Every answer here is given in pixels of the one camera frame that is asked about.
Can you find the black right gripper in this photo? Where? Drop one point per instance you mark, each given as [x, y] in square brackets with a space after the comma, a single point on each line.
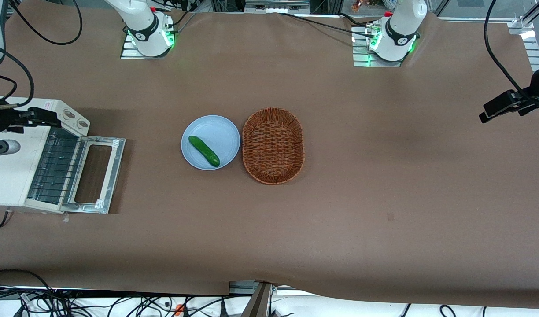
[0, 119]

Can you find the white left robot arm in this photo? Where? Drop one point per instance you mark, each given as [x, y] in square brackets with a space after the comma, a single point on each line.
[399, 31]

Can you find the round oven knob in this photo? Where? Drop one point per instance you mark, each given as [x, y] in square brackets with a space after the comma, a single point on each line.
[81, 124]
[68, 115]

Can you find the metal oven rack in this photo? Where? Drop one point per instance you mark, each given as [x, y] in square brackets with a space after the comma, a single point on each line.
[53, 176]

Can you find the white toaster oven body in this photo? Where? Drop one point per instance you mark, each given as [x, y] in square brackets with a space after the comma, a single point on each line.
[9, 185]

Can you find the small clear plastic piece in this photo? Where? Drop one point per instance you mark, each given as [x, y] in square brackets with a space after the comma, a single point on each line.
[65, 217]

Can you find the brown table cover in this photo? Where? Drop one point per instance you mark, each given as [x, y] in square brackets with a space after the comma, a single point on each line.
[384, 176]

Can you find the green cucumber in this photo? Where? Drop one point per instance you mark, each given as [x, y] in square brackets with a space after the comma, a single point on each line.
[203, 150]

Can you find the light blue plate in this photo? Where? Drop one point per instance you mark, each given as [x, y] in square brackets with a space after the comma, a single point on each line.
[216, 132]

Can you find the brown wicker basket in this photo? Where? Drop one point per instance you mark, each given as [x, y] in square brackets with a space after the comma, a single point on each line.
[273, 145]

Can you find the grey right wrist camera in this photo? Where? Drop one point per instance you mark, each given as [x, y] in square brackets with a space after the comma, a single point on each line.
[3, 147]

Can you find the aluminium frame rail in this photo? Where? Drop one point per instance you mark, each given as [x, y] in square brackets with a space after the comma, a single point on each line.
[533, 53]

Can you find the aluminium arm base plate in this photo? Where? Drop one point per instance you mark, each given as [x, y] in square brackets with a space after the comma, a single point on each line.
[128, 53]
[359, 57]

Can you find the aluminium background rail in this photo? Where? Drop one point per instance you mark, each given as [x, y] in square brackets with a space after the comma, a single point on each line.
[274, 6]

